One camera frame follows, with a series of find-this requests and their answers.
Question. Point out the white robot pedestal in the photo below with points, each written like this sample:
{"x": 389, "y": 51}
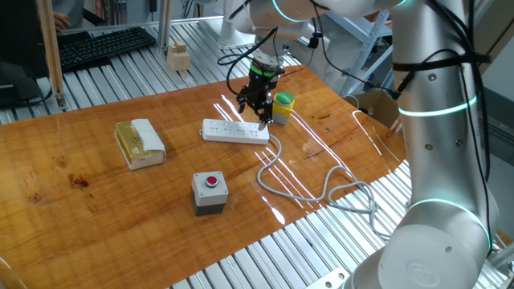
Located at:
{"x": 233, "y": 28}

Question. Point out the black monitor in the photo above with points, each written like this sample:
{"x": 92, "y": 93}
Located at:
{"x": 20, "y": 60}

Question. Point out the white four-socket power strip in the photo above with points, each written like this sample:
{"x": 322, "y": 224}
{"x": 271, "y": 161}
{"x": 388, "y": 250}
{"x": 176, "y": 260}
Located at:
{"x": 229, "y": 134}

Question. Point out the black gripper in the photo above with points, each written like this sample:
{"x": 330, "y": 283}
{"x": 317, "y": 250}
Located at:
{"x": 261, "y": 90}

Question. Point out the wooden block puzzle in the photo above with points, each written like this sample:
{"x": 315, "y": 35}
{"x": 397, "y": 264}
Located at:
{"x": 178, "y": 58}

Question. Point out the green button yellow box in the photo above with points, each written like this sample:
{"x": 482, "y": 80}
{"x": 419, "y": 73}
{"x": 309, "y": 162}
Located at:
{"x": 283, "y": 110}

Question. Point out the white metal shelf rack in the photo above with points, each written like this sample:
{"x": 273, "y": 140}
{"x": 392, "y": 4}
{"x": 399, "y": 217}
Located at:
{"x": 367, "y": 44}

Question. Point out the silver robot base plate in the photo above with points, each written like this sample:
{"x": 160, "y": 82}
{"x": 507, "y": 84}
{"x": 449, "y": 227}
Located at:
{"x": 329, "y": 279}

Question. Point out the person hand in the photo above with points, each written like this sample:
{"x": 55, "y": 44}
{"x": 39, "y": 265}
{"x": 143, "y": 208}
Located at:
{"x": 60, "y": 22}

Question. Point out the tan wooden post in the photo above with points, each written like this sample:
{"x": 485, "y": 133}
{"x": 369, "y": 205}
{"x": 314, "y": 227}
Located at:
{"x": 50, "y": 52}

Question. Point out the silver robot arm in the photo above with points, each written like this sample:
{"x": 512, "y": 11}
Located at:
{"x": 437, "y": 160}

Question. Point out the gold tissue pack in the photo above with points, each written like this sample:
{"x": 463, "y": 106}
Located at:
{"x": 138, "y": 144}

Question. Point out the black keyboard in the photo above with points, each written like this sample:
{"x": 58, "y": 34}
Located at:
{"x": 104, "y": 46}

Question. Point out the brown wood-pattern mat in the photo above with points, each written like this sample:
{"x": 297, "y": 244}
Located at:
{"x": 120, "y": 208}

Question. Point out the aluminium frame profile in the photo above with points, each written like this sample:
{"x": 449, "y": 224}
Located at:
{"x": 164, "y": 24}

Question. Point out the cardboard box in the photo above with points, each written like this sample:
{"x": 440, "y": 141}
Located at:
{"x": 377, "y": 106}

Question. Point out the red button grey box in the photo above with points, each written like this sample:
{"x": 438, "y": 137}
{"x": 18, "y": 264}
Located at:
{"x": 209, "y": 194}

